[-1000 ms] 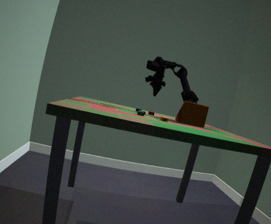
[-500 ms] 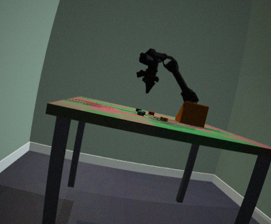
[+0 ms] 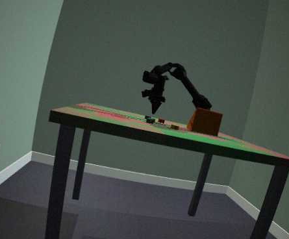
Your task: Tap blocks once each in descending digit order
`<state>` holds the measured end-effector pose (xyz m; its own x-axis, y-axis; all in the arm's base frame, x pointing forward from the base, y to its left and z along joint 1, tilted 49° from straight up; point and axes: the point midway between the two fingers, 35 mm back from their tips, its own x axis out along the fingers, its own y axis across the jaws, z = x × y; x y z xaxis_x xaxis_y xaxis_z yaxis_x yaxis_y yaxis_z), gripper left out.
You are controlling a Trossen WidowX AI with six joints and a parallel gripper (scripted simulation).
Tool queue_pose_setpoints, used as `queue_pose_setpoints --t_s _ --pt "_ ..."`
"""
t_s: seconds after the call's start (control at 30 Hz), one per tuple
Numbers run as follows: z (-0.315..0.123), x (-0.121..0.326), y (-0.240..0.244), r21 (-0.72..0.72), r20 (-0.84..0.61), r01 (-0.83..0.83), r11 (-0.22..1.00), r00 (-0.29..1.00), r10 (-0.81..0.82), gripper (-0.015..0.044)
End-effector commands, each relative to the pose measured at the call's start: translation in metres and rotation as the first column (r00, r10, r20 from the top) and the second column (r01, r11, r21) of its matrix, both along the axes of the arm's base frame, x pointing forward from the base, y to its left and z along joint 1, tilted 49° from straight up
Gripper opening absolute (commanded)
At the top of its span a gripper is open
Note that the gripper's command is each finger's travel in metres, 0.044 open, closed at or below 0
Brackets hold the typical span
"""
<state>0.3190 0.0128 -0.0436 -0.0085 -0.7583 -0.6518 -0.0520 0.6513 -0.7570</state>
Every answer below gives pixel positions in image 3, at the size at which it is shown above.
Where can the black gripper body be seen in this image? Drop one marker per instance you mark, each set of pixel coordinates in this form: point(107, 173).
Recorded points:
point(158, 94)

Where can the small green block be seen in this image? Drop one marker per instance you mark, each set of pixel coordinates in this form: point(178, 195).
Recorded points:
point(149, 120)

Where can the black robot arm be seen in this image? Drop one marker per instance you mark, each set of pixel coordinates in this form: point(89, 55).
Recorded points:
point(155, 77)

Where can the yellow block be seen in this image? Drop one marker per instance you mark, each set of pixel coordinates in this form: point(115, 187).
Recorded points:
point(176, 127)

